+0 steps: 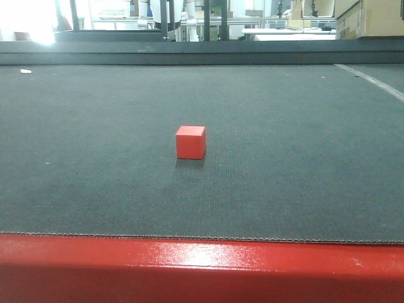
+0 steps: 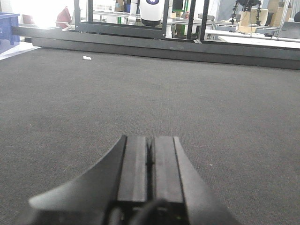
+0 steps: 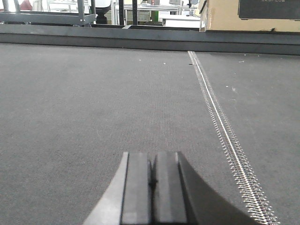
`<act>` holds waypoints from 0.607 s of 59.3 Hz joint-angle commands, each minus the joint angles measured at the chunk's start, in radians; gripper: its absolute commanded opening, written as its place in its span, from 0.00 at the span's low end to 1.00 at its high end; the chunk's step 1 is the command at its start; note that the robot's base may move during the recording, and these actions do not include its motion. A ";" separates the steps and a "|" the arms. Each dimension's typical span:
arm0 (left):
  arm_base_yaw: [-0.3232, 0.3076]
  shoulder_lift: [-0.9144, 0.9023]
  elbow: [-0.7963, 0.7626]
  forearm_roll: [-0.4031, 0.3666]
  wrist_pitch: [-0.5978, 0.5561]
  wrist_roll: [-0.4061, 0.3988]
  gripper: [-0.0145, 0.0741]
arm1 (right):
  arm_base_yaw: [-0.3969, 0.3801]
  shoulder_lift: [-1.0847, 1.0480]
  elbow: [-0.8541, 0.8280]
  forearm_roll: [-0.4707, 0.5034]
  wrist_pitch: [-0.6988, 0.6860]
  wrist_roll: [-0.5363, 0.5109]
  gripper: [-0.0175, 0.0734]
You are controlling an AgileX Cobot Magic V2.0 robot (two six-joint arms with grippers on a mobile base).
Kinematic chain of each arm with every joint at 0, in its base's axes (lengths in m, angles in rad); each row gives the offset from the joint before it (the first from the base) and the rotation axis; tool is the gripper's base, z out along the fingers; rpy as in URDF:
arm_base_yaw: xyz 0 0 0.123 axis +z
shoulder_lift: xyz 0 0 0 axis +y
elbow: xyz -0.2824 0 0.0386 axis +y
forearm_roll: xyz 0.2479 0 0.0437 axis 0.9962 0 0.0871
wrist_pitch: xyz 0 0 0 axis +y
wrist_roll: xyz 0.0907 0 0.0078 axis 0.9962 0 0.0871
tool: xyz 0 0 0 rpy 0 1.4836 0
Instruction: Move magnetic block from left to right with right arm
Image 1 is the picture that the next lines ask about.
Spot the red magnetic cube block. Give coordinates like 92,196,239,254
175,126,206,160

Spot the dark grey fabric mat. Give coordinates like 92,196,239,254
1,40,403,244

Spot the white background table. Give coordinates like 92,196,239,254
242,28,336,42

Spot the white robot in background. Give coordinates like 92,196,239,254
138,0,199,42

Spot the red glossy table edge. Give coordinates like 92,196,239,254
1,234,403,302

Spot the brown cardboard box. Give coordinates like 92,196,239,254
335,0,403,40

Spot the black metal frame post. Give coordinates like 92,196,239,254
203,0,229,42

